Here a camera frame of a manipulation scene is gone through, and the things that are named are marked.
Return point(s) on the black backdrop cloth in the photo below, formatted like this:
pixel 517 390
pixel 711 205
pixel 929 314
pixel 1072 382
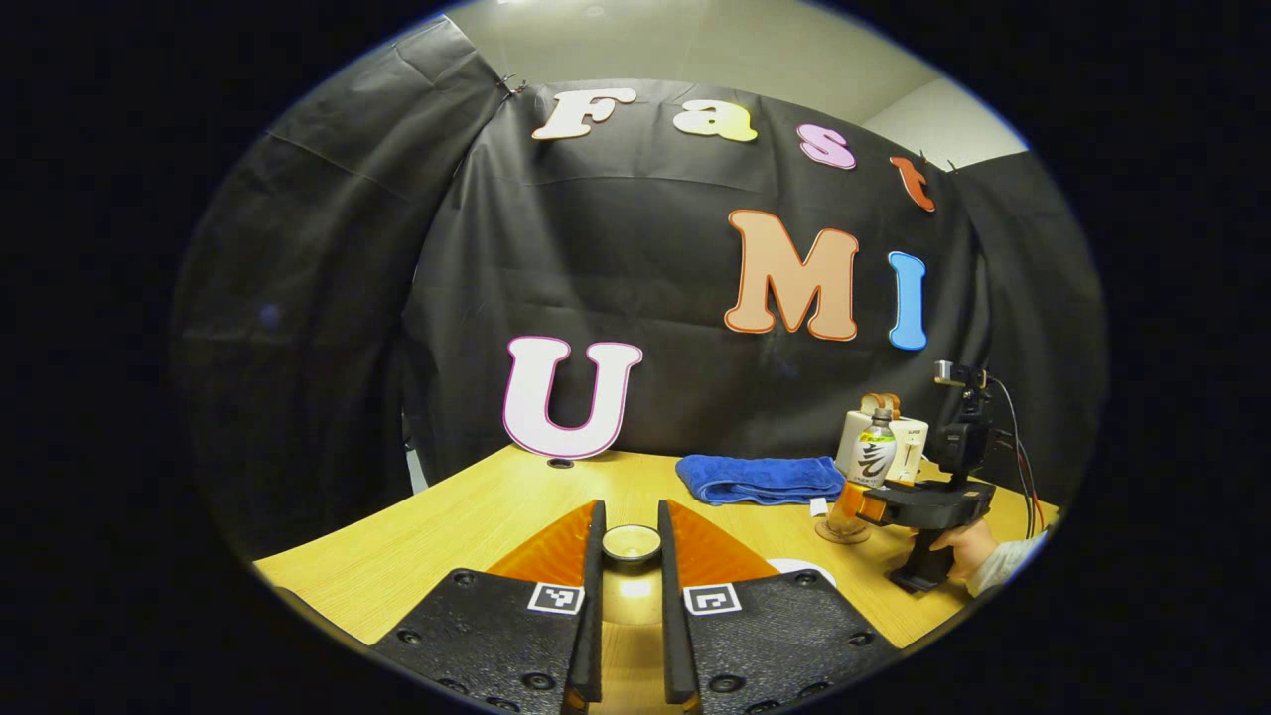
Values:
pixel 596 298

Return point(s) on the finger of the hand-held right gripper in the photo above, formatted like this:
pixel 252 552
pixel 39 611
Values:
pixel 874 504

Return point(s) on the folded blue towel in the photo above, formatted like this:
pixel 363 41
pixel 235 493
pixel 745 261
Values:
pixel 760 477

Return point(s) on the white ceramic teacup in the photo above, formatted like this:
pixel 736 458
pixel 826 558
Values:
pixel 804 569

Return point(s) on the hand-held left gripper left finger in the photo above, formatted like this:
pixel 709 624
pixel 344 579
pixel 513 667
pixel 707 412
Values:
pixel 594 616

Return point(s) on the bread slices in toaster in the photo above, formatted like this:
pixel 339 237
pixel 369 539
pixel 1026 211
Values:
pixel 879 401

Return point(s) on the round cork coaster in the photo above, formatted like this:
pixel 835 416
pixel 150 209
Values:
pixel 842 536

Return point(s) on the white toaster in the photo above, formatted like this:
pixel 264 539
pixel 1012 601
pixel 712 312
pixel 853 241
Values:
pixel 912 447

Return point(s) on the plastic water bottle white label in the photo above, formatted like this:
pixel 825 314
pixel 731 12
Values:
pixel 874 457

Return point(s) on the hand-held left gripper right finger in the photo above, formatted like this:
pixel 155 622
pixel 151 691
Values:
pixel 675 626

